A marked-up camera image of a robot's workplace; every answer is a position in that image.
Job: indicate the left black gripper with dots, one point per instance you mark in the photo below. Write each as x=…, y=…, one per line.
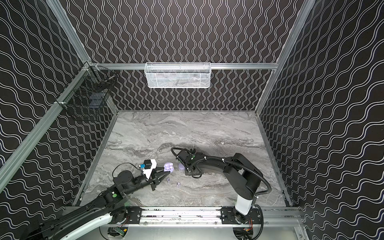
x=153, y=180

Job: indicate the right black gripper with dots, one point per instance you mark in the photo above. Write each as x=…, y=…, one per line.
x=186, y=163

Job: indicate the purple earbud charging case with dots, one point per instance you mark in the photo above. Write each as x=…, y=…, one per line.
x=168, y=167

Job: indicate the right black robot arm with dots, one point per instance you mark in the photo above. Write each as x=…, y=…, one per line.
x=245, y=178

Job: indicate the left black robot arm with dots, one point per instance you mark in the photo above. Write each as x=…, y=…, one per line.
x=107, y=208

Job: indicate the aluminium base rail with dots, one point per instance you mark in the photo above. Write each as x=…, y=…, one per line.
x=208, y=217

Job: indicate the white wire mesh basket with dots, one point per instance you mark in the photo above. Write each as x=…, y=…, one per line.
x=175, y=75

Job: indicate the black wire basket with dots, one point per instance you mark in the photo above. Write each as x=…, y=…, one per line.
x=88, y=101

